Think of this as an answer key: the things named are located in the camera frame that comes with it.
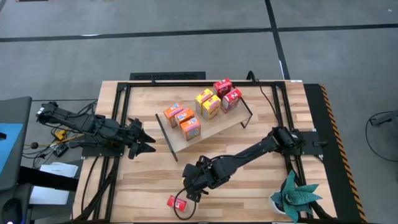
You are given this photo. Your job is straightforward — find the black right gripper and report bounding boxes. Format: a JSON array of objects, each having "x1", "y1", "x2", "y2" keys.
[{"x1": 183, "y1": 156, "x2": 215, "y2": 203}]

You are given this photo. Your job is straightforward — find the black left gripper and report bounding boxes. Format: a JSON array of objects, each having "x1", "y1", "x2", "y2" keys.
[{"x1": 119, "y1": 117, "x2": 156, "y2": 160}]

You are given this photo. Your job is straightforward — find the red Froot Loops cereal box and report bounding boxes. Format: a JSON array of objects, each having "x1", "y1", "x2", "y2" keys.
[
  {"x1": 166, "y1": 195, "x2": 188, "y2": 213},
  {"x1": 213, "y1": 77, "x2": 233, "y2": 98},
  {"x1": 220, "y1": 87, "x2": 243, "y2": 114}
]

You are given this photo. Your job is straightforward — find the orange Mini-Wheats cereal box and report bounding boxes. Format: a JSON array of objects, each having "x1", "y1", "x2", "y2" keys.
[
  {"x1": 179, "y1": 117, "x2": 202, "y2": 142},
  {"x1": 163, "y1": 103, "x2": 184, "y2": 129},
  {"x1": 174, "y1": 107, "x2": 195, "y2": 126}
]

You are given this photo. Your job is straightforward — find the wooden shelf with black legs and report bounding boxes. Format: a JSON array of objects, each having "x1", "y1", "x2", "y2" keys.
[{"x1": 154, "y1": 88, "x2": 254, "y2": 162}]

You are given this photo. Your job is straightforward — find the black adapter box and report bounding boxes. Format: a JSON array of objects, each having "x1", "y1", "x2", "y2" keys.
[{"x1": 52, "y1": 143, "x2": 69, "y2": 157}]

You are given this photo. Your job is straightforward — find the white paper sheet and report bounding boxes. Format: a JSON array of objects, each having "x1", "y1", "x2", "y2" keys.
[
  {"x1": 29, "y1": 185, "x2": 71, "y2": 205},
  {"x1": 40, "y1": 161, "x2": 79, "y2": 178}
]

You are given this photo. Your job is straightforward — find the black desk beam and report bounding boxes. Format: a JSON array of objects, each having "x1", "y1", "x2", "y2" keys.
[{"x1": 18, "y1": 166, "x2": 78, "y2": 191}]

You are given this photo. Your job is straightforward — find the teal plant in white pot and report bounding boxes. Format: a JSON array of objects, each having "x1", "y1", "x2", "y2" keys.
[{"x1": 269, "y1": 169, "x2": 323, "y2": 224}]

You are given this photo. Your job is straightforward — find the dark grey desk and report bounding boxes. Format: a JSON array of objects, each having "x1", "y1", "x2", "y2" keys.
[{"x1": 0, "y1": 96, "x2": 33, "y2": 192}]

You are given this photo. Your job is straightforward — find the blue pad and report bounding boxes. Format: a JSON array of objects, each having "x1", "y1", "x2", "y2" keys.
[{"x1": 0, "y1": 123, "x2": 24, "y2": 175}]

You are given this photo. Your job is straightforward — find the black mat with hazard stripe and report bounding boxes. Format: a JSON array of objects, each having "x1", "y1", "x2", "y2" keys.
[{"x1": 303, "y1": 83, "x2": 368, "y2": 223}]

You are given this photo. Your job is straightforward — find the black rounded device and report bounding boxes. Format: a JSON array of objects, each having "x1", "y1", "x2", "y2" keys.
[{"x1": 0, "y1": 197, "x2": 24, "y2": 224}]

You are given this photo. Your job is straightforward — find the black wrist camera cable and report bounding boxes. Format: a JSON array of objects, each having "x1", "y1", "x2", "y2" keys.
[{"x1": 173, "y1": 186, "x2": 198, "y2": 221}]

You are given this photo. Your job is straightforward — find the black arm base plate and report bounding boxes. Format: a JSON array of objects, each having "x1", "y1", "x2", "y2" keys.
[
  {"x1": 298, "y1": 130, "x2": 329, "y2": 156},
  {"x1": 81, "y1": 143, "x2": 126, "y2": 158}
]

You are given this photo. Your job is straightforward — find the black metal table frame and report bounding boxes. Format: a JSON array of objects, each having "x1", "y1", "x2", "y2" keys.
[{"x1": 72, "y1": 80, "x2": 338, "y2": 224}]

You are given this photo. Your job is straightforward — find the yellow cable connector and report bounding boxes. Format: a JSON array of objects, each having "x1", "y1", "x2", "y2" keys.
[{"x1": 54, "y1": 128, "x2": 68, "y2": 141}]

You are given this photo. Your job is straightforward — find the black looped cable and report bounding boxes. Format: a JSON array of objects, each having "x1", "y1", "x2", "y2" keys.
[{"x1": 246, "y1": 70, "x2": 279, "y2": 127}]

